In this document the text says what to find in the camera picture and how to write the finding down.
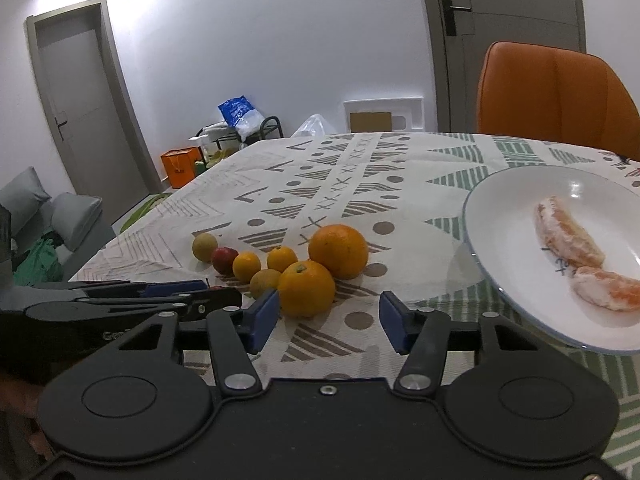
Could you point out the grey sofa cushion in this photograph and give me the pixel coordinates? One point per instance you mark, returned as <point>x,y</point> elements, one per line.
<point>22,200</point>
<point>75,217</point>

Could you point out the small orange kumquat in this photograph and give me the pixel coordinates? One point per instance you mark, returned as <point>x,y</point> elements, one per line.
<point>246,266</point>
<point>282,258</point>

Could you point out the yellow-green round fruit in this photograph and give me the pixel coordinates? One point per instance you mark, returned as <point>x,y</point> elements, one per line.
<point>204,247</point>
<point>264,282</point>

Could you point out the peeled orange segment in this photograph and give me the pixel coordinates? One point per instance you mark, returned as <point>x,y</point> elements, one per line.
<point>607,290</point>
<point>565,237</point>

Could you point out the white foam packaging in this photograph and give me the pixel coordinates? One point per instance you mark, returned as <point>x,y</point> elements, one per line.
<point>415,110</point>

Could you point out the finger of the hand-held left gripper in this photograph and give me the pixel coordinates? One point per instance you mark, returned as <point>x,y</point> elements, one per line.
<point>175,288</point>
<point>210,300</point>

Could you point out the green cloth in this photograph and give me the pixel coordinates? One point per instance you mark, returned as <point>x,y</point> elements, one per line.
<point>40,262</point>

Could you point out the yellow green bundle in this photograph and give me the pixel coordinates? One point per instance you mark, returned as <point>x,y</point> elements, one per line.
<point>215,157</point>

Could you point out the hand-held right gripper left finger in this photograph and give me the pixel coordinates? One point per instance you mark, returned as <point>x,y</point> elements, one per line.
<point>262,321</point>

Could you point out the medium orange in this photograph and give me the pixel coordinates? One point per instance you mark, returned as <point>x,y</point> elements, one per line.
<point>305,288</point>

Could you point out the large orange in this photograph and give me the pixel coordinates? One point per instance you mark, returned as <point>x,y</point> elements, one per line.
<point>338,251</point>

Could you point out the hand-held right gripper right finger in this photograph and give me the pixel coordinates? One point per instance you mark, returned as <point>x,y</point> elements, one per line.
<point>392,322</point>

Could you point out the orange box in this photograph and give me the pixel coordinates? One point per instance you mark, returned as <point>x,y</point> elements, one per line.
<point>179,167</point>

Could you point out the blue plastic bag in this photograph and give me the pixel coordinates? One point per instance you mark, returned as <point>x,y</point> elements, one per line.
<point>236,110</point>

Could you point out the orange leather chair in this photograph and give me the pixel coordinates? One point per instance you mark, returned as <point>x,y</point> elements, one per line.
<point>550,95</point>

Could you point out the white plate with blue rim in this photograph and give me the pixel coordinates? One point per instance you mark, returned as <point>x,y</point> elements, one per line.
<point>505,240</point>

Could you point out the plain grey door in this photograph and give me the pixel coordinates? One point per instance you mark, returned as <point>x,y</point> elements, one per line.
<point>80,105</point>

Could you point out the black metal rack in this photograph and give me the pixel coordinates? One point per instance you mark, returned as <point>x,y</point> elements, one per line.
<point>272,127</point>

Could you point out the brown cardboard piece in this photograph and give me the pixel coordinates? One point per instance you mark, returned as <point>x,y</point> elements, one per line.
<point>371,122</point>

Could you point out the patterned white tablecloth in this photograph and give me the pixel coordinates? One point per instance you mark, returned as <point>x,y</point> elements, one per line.
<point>350,180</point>

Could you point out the grey door with black lock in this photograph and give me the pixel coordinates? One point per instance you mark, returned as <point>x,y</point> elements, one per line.
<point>505,5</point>

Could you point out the white plastic bag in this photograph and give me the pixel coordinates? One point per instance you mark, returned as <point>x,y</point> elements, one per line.
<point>310,127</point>

